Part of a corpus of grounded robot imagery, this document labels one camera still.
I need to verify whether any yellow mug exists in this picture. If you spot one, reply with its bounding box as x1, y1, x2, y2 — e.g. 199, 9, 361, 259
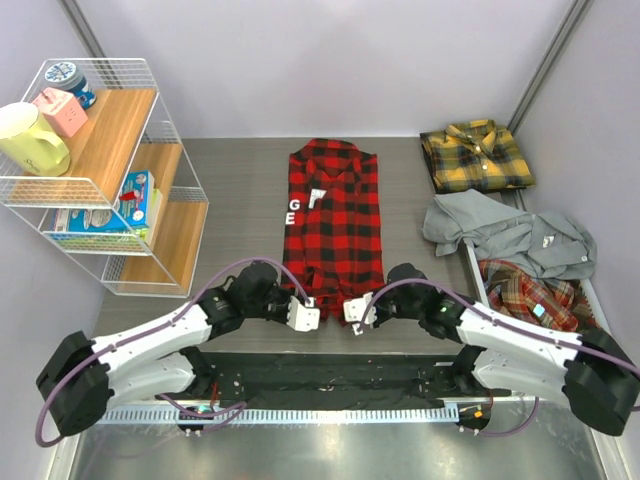
1, 102, 70, 177

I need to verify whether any blue round tin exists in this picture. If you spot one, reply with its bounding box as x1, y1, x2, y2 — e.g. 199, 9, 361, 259
44, 61, 96, 110

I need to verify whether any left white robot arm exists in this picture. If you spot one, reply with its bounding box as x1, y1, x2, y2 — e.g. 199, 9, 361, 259
35, 257, 315, 447

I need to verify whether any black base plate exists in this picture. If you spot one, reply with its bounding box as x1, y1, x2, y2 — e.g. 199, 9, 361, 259
170, 352, 510, 411

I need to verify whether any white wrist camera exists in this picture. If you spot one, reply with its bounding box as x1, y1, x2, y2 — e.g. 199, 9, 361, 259
343, 292, 376, 336
286, 296, 320, 332

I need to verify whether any blue product box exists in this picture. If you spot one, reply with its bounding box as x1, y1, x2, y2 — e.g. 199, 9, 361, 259
52, 170, 160, 234

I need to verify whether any white laundry basket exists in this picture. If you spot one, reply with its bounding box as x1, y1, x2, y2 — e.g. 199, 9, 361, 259
464, 239, 609, 361

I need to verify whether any yellow plaid folded shirt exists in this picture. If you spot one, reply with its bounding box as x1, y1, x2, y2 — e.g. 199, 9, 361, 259
420, 119, 535, 194

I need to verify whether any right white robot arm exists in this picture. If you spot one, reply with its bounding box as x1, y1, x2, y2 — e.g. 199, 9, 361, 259
355, 263, 639, 437

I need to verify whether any grey long sleeve shirt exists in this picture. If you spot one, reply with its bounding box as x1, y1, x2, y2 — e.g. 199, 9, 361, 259
422, 190, 597, 281

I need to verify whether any red black plaid shirt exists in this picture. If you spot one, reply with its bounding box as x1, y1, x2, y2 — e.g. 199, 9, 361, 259
283, 138, 385, 326

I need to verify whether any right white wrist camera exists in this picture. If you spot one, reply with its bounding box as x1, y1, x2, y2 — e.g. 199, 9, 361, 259
343, 292, 376, 336

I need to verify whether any white wire shelf rack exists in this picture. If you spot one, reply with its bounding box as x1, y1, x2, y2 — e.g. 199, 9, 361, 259
1, 58, 209, 298

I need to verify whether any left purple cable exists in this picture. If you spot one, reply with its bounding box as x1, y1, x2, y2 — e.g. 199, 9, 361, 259
37, 257, 314, 446

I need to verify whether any pink cube box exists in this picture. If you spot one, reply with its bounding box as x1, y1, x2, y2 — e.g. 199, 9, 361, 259
32, 87, 88, 138

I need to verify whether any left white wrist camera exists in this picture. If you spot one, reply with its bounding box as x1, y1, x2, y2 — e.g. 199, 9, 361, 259
286, 296, 320, 332

